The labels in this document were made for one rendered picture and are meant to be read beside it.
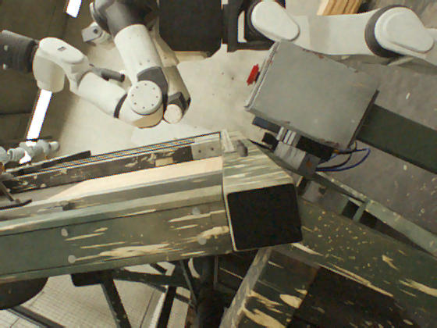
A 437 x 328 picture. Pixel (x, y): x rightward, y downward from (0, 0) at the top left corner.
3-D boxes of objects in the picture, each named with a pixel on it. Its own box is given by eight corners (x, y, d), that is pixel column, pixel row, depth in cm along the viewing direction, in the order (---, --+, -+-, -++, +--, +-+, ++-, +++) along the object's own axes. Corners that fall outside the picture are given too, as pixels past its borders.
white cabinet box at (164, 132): (271, 162, 494) (143, 105, 506) (254, 196, 507) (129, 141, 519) (266, 155, 553) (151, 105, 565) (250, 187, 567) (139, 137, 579)
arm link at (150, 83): (181, 117, 89) (150, 44, 92) (182, 99, 76) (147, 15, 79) (140, 133, 88) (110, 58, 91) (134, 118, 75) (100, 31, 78)
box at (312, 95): (388, 82, 51) (278, 36, 52) (350, 153, 53) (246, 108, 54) (357, 88, 63) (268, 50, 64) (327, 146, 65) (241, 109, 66)
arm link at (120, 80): (112, 79, 149) (134, 86, 145) (99, 97, 145) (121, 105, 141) (104, 60, 139) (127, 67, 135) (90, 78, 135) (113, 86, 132)
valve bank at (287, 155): (396, 148, 75) (297, 105, 77) (365, 204, 78) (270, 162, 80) (327, 135, 124) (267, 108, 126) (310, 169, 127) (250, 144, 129)
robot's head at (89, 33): (111, 25, 111) (90, 32, 112) (102, 18, 103) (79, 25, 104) (116, 44, 112) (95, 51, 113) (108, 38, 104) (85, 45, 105)
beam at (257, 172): (307, 244, 56) (296, 179, 55) (233, 254, 58) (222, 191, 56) (237, 141, 272) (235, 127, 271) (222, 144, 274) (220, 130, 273)
